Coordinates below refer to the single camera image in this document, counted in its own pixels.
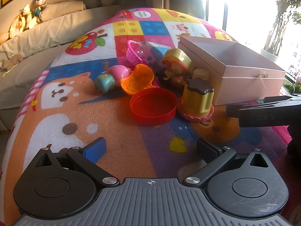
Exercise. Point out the yellow plush toy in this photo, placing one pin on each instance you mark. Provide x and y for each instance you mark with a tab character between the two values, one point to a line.
26	13

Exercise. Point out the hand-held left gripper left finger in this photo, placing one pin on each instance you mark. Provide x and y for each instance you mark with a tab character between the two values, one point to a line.
95	149

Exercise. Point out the beige pillow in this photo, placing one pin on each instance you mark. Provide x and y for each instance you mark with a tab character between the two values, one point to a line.
63	3

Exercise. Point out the clear bag with blue packet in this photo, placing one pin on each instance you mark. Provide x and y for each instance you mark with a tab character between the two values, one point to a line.
155	50

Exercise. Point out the pink flowering plant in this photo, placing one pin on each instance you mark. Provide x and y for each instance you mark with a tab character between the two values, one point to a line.
295	77

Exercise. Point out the pink teal mushroom toy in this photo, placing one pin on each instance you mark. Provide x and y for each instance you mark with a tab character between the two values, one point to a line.
105	81

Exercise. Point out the pink plastic toy basket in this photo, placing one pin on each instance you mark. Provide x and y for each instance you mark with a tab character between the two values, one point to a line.
134	53

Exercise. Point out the yellow toy cup brown lid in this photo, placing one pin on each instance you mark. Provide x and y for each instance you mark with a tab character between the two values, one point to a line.
196	98

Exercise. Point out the yellow cartoon figure toy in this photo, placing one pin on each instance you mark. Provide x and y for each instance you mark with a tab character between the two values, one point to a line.
176	61

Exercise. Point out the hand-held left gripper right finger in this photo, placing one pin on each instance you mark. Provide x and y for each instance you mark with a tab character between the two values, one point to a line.
208	149

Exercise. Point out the orange toy scoop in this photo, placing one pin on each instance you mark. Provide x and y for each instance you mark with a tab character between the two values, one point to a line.
138	77

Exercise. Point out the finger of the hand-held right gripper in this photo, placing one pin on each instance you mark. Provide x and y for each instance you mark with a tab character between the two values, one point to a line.
256	116
282	98

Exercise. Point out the colourful cartoon play mat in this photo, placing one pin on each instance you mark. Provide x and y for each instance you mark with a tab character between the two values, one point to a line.
105	122

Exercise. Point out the doll with red hair bow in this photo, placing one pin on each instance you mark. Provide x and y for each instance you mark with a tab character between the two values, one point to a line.
39	3

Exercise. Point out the beige sofa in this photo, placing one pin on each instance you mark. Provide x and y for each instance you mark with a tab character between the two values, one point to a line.
47	37

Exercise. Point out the green hanging cloth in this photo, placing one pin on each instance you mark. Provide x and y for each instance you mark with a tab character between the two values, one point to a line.
196	0

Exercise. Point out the small beige plush toy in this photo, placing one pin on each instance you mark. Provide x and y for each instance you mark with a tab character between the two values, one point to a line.
11	61

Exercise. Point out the pink cardboard box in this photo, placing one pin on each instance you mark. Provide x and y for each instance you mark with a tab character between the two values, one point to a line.
244	75

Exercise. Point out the potted green plant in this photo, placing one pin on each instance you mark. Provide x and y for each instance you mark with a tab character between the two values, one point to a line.
278	16

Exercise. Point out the red round plastic lid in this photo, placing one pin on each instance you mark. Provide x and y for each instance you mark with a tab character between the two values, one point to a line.
152	108

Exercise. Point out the orange white plush toy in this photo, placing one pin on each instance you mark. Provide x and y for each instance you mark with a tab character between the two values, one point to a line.
17	26

